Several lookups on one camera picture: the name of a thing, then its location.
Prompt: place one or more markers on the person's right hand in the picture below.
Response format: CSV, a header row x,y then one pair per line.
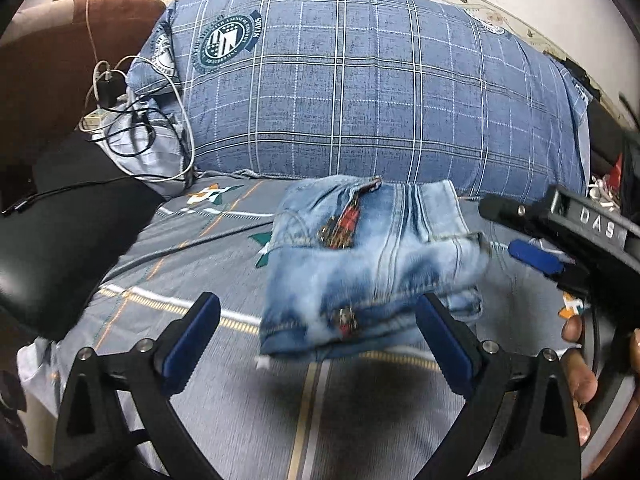
x,y
580,370

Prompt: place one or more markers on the brown headboard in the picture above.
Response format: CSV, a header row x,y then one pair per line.
x,y
45,85

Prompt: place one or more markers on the black charger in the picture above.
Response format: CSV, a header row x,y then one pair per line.
x,y
111,91

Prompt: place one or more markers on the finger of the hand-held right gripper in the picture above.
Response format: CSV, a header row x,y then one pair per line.
x,y
515,212
535,257

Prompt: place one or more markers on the light striped pillow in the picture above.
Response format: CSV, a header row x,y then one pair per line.
x,y
160,160

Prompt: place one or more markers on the faded blue jeans pants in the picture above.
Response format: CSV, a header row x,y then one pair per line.
x,y
380,260

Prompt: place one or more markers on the white power strip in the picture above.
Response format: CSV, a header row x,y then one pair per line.
x,y
97,120

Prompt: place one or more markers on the blue plaid pillow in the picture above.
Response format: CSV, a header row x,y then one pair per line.
x,y
375,85

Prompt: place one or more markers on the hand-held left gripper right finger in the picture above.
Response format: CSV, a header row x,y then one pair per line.
x,y
445,347

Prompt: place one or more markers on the black cushion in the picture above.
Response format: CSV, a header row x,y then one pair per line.
x,y
65,240

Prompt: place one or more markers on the grey printed bed sheet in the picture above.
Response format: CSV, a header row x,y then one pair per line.
x,y
200,240

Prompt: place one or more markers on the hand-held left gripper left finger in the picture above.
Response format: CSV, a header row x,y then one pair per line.
x,y
192,347

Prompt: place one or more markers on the red plastic bag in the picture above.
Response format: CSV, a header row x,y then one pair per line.
x,y
619,172

